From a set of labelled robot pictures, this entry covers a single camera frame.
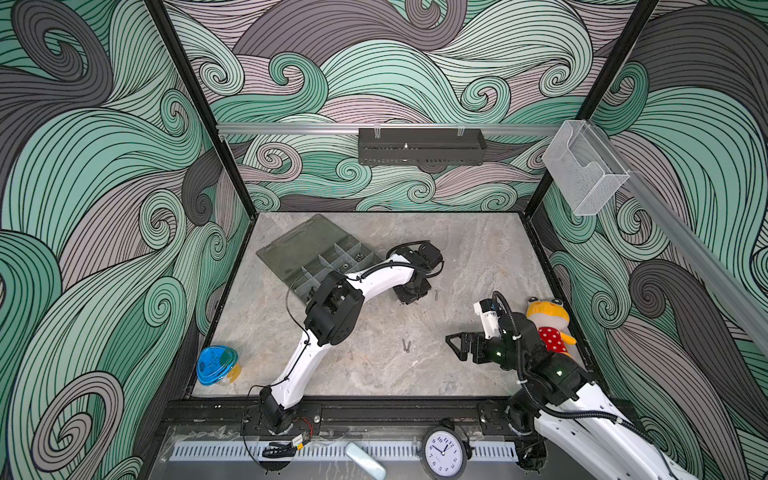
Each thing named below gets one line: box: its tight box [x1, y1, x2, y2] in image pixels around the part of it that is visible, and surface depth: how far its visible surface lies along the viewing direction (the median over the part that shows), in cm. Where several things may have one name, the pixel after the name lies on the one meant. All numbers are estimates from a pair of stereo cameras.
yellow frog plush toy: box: [526, 296, 577, 357], surface depth 85 cm
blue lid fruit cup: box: [196, 345, 242, 386], surface depth 75 cm
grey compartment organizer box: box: [256, 214, 382, 304], surface depth 110 cm
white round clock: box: [421, 418, 467, 480], surface depth 68 cm
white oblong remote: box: [345, 442, 387, 480], surface depth 66 cm
